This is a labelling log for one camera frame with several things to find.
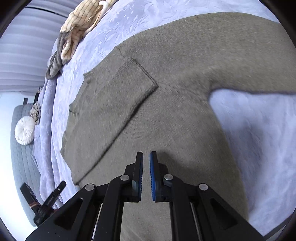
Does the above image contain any round white cushion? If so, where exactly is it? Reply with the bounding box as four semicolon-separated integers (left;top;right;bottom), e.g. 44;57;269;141
14;116;36;146

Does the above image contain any cream striped garment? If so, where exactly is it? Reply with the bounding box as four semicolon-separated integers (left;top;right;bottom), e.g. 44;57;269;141
57;0;116;64

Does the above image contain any grey-brown plush garment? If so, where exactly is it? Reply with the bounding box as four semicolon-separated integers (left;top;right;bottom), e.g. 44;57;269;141
45;32;68;79

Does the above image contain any taupe knit sweater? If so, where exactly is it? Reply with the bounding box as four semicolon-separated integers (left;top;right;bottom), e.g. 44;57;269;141
61;13;295;235

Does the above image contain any lavender bed blanket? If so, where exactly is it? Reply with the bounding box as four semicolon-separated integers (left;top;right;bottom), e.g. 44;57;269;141
33;1;295;240

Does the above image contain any beige crumpled cloth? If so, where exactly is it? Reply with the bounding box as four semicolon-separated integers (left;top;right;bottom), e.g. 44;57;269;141
30;101;41;125

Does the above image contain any grey quilted chair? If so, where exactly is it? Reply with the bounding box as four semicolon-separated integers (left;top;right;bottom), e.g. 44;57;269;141
11;103;43;226

